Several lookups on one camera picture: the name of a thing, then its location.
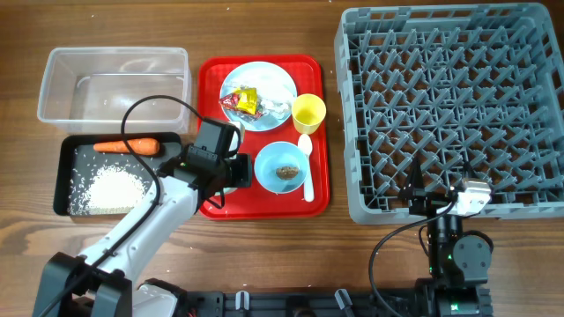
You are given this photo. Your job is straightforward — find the orange carrot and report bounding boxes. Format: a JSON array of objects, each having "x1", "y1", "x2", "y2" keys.
[{"x1": 93, "y1": 138, "x2": 160, "y2": 156}]

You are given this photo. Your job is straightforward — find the brown food scrap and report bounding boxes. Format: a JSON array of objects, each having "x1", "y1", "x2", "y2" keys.
[{"x1": 276, "y1": 166, "x2": 301, "y2": 181}]

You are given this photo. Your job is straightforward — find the white rice pile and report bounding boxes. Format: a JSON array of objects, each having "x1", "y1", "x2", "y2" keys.
[{"x1": 67, "y1": 145, "x2": 152, "y2": 216}]

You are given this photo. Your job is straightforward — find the green bowl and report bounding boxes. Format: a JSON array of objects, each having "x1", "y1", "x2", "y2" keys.
[{"x1": 224, "y1": 121, "x2": 245, "y2": 195}]

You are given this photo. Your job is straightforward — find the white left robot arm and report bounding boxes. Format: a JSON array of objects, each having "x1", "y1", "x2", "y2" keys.
[{"x1": 33, "y1": 150, "x2": 252, "y2": 316}]

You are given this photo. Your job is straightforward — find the grey dishwasher rack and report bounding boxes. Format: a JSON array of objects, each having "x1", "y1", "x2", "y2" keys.
[{"x1": 334, "y1": 3, "x2": 563, "y2": 225}]

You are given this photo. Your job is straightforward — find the light blue bowl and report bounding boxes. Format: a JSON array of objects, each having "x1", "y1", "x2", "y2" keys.
[{"x1": 254, "y1": 141, "x2": 307, "y2": 195}]

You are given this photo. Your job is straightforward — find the red snack wrapper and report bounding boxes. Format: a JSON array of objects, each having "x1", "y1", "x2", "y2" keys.
[{"x1": 219, "y1": 93, "x2": 263, "y2": 121}]

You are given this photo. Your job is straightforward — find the yellow snack wrapper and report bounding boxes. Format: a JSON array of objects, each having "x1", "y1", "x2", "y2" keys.
[{"x1": 234, "y1": 88, "x2": 258, "y2": 115}]

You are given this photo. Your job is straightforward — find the light blue plate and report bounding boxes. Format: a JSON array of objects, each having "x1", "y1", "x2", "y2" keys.
[{"x1": 219, "y1": 62, "x2": 297, "y2": 132}]

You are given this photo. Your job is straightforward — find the white plastic spoon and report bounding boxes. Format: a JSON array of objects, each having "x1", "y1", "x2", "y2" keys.
[{"x1": 298, "y1": 134, "x2": 315, "y2": 203}]

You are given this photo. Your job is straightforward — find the crumpled white tissue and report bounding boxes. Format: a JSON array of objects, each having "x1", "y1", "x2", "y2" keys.
[{"x1": 252, "y1": 73, "x2": 296, "y2": 120}]

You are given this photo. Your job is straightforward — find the black plastic tray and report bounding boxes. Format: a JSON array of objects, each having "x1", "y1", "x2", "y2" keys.
[{"x1": 52, "y1": 131, "x2": 183, "y2": 217}]

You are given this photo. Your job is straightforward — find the yellow plastic cup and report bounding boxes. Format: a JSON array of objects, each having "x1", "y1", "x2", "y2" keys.
[{"x1": 292, "y1": 93, "x2": 327, "y2": 135}]

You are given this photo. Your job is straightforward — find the red serving tray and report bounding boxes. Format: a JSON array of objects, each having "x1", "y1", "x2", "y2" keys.
[{"x1": 197, "y1": 55, "x2": 330, "y2": 220}]

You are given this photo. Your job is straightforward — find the clear plastic bin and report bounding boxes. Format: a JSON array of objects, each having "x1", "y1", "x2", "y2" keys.
[{"x1": 37, "y1": 47, "x2": 192, "y2": 134}]

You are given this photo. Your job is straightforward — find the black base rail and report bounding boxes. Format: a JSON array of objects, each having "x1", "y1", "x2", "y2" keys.
[{"x1": 175, "y1": 289, "x2": 494, "y2": 317}]

